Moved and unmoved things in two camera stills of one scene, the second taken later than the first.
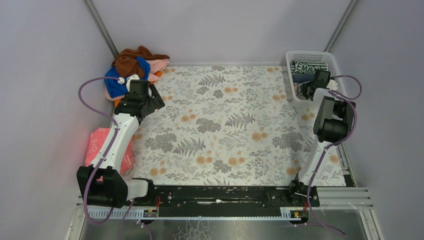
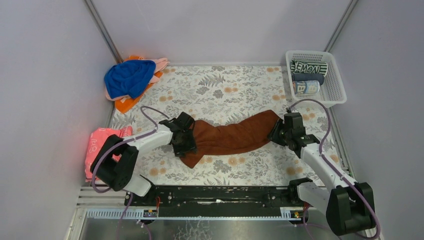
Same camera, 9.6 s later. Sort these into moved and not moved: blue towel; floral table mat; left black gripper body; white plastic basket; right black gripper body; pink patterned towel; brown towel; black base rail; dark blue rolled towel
Moved: right black gripper body; left black gripper body; brown towel
Not moved: floral table mat; blue towel; pink patterned towel; dark blue rolled towel; black base rail; white plastic basket
